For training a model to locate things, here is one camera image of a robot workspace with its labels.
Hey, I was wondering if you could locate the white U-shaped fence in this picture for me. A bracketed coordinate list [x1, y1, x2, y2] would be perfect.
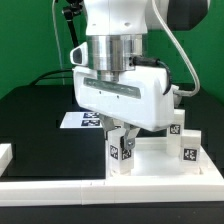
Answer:
[0, 138, 224, 207]

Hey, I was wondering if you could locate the grey hanging cable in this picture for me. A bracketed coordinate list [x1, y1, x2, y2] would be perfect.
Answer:
[51, 0, 66, 86]

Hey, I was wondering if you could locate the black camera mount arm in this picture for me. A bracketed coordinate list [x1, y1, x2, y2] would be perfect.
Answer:
[62, 0, 83, 47]

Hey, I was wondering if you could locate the black cable at base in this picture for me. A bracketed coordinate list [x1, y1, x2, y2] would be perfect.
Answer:
[29, 66, 76, 87]

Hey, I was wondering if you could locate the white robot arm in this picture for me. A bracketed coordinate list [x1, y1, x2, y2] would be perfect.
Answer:
[70, 0, 210, 150]

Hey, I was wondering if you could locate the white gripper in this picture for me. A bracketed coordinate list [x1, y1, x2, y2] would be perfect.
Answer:
[73, 66, 174, 150]

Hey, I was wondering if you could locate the printed marker sheet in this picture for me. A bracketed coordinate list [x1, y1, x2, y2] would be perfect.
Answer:
[60, 112, 101, 129]

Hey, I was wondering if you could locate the white square table top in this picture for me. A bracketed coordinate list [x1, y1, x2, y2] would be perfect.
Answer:
[107, 137, 215, 177]

